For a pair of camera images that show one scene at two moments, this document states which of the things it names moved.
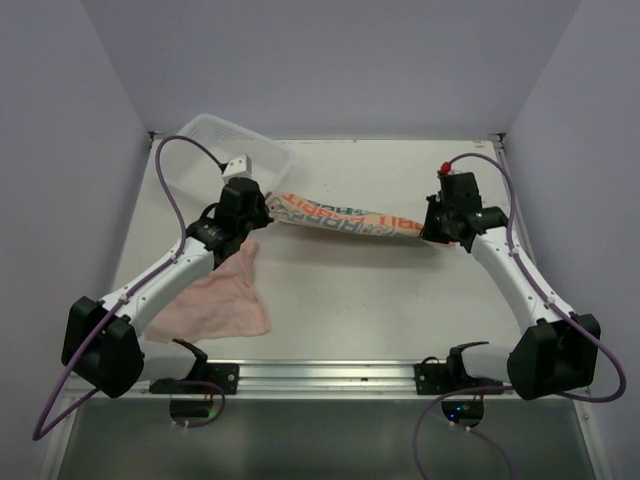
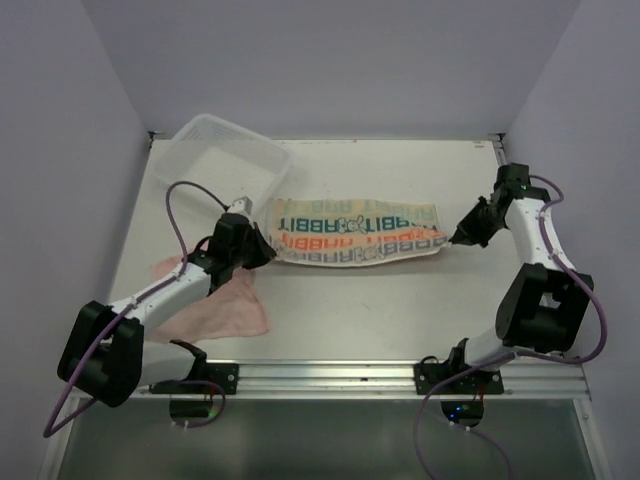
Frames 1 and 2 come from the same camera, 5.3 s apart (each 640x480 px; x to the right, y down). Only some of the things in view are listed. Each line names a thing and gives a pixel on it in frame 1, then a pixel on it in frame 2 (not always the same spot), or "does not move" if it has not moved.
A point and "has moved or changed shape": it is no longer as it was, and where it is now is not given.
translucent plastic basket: [193, 160] does not move
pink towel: [223, 303] does not move
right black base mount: [438, 379] does not move
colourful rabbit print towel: [341, 216] has moved or changed shape
